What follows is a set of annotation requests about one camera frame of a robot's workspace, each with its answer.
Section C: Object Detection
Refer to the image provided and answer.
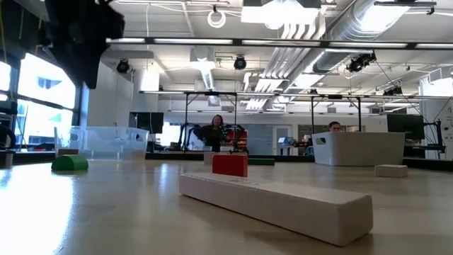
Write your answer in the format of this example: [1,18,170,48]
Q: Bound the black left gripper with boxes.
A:
[44,0,126,90]

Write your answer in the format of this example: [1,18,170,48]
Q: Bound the black ceiling spotlight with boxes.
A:
[115,58,130,74]
[233,55,248,71]

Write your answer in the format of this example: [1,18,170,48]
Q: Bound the clear plastic bin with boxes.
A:
[54,126,149,161]

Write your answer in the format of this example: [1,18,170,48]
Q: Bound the black monitor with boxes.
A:
[386,113,425,141]
[128,111,165,135]

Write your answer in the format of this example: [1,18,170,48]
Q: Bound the green half-cylinder block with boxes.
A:
[51,154,90,172]

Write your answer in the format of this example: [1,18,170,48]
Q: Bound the standing person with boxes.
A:
[200,113,229,152]

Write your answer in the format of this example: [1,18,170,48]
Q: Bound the red tool cabinet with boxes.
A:
[231,130,249,149]

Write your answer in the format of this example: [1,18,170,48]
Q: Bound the red cube block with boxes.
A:
[212,153,249,179]

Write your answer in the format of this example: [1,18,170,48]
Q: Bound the overhead light bar beam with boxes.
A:
[105,36,453,50]

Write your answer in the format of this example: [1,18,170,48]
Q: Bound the white ceiling light panel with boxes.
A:
[240,0,321,31]

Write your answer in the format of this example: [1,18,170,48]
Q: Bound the long natural wooden block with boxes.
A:
[178,172,374,248]

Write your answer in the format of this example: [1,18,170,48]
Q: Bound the white plastic bin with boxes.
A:
[311,131,406,167]

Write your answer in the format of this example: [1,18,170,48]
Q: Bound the black monitor stand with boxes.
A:
[423,120,447,159]

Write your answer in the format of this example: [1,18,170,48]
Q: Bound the black background rig frame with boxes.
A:
[183,91,239,153]
[310,94,362,134]

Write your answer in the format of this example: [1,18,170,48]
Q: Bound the black table frame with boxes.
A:
[0,150,453,171]

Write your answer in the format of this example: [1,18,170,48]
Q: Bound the white coiled cable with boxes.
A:
[207,8,227,29]

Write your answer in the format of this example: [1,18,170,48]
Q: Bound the black ceiling camera rig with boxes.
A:
[345,52,378,74]

